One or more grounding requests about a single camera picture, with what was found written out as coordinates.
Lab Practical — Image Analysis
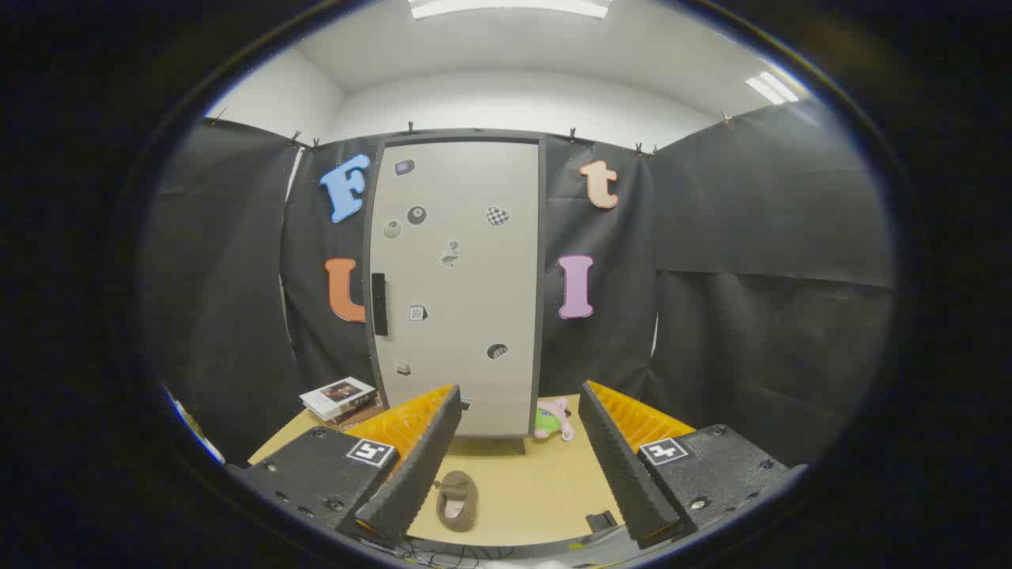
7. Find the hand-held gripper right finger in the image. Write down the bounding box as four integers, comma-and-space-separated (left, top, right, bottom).
579, 381, 807, 550

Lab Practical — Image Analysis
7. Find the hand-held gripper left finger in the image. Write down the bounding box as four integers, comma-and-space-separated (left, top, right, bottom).
229, 385, 463, 550

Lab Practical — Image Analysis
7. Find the brown fuzzy slipper shoe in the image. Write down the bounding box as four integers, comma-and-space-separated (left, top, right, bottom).
436, 470, 478, 533

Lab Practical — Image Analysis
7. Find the grey shoe cabinet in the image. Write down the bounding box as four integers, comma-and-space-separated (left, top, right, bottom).
362, 129, 548, 455

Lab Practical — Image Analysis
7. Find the brown book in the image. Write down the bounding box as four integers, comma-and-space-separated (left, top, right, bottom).
328, 399, 385, 431

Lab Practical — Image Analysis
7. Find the pink and green plush toy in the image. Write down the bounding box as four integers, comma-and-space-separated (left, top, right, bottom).
534, 398, 576, 442

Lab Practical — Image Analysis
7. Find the white book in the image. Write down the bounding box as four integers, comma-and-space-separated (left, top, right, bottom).
300, 376, 378, 421

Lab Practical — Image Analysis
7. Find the white side table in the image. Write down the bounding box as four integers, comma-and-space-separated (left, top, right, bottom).
162, 387, 226, 464

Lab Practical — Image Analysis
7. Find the black backdrop cloth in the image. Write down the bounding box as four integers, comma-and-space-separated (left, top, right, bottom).
138, 103, 898, 467

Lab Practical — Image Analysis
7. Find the ceiling light panel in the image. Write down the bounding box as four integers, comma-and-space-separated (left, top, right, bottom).
745, 71, 801, 105
407, 0, 614, 21

